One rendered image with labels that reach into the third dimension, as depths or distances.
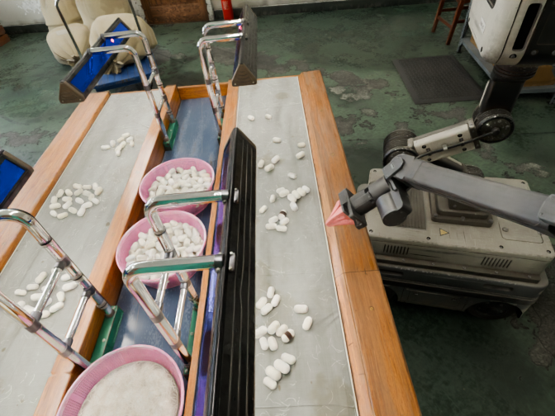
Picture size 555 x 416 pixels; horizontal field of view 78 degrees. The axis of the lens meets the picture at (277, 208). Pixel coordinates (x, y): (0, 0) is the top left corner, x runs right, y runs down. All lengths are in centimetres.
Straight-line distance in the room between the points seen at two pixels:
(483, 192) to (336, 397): 50
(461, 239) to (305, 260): 69
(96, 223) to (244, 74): 69
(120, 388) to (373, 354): 57
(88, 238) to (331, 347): 82
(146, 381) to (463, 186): 79
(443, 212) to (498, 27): 70
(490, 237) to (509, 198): 84
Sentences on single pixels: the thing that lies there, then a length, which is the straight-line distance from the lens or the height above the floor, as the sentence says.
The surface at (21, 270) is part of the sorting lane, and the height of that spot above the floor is 74.
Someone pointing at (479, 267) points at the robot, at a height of 36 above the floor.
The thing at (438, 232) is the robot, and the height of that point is 47.
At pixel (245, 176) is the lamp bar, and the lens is 72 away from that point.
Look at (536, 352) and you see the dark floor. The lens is 191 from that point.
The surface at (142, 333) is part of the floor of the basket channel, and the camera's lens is 105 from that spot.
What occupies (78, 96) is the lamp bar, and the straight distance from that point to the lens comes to 132.
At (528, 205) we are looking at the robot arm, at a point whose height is 112.
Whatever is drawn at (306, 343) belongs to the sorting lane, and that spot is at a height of 74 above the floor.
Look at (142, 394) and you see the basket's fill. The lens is 92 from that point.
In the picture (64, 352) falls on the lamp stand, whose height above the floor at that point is 85.
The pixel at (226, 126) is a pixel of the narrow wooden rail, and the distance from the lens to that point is 151.
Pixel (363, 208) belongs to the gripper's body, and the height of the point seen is 90.
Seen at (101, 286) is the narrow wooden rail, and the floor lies 76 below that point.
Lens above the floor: 154
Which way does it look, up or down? 45 degrees down
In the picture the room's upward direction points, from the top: 7 degrees counter-clockwise
